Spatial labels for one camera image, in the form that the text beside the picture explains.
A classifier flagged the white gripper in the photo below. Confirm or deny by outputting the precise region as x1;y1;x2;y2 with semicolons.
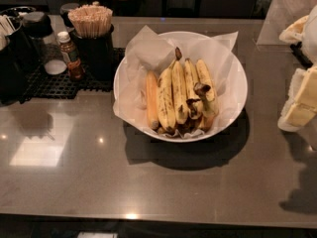
276;15;317;133

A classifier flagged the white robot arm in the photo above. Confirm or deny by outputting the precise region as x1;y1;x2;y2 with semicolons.
277;6;317;132

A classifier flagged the white round bowl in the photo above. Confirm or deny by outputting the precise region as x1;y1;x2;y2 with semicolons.
113;30;249;144

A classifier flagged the long-stemmed yellow banana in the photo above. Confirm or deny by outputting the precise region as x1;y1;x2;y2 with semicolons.
172;48;188;124

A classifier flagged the spotted yellow banana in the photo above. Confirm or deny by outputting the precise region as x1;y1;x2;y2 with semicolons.
158;60;176;133

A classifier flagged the orange-yellow leftmost banana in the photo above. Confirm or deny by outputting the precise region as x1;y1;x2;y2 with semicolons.
146;70;159;130

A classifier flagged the white paper liner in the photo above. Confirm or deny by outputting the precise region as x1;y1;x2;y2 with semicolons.
112;25;240;140

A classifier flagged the black stirrer holder cup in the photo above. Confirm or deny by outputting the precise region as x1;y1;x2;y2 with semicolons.
70;27;114;81

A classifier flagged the bundle of wooden stirrers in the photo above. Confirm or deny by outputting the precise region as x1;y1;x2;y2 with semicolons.
68;3;113;38

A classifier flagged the small brown sauce bottle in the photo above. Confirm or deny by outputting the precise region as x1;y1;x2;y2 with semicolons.
57;31;85;81

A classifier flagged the dark-lidded jar behind stirrers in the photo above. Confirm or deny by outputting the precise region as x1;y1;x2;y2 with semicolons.
59;3;79;28

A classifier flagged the black grid mat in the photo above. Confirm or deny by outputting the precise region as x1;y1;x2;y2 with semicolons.
19;47;127;104

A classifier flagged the glass sugar shaker black lid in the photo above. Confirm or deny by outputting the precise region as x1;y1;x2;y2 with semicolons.
22;11;66;75

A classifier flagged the black container with packets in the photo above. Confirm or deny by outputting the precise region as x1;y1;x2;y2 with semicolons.
0;6;40;103

